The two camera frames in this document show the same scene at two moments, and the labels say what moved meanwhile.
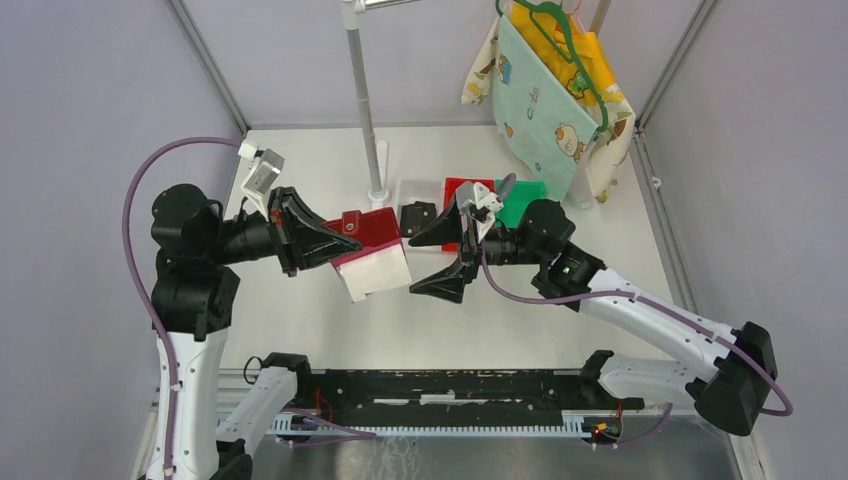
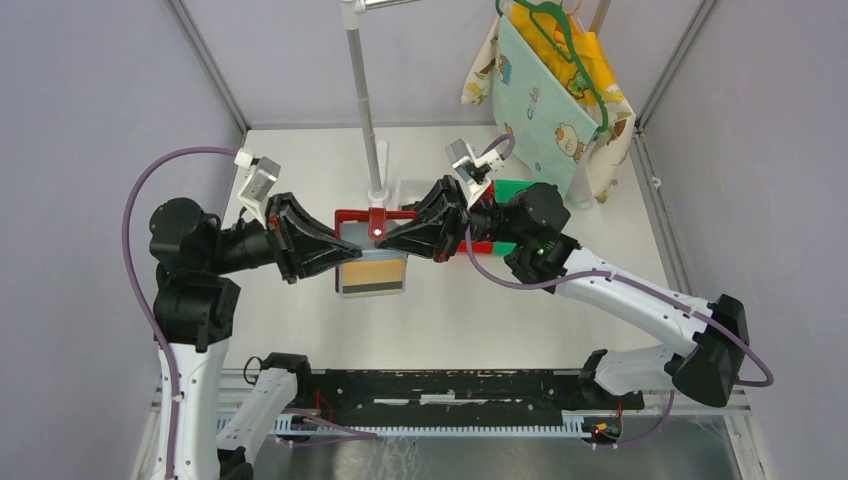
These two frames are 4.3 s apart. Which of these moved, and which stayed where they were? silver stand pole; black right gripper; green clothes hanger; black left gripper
Moved: black right gripper
Stayed: black left gripper; green clothes hanger; silver stand pole
